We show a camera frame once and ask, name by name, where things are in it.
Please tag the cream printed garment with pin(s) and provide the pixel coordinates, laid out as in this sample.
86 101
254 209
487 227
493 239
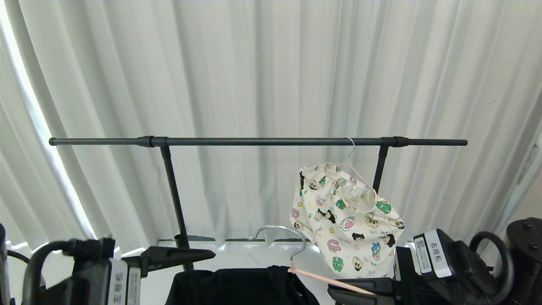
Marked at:
347 237

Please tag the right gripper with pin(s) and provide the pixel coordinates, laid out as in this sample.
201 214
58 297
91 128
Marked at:
410 288

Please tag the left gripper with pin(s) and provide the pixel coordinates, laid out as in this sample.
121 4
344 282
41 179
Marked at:
101 288

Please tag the pink clothes hanger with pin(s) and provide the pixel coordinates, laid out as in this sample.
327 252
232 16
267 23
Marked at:
353 146
330 280

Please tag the white curtain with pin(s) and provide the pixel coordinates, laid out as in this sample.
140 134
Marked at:
254 63

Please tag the black clothes rack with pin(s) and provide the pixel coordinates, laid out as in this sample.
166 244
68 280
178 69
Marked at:
254 141

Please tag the black garment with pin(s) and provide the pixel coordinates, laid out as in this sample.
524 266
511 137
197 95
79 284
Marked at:
237 288

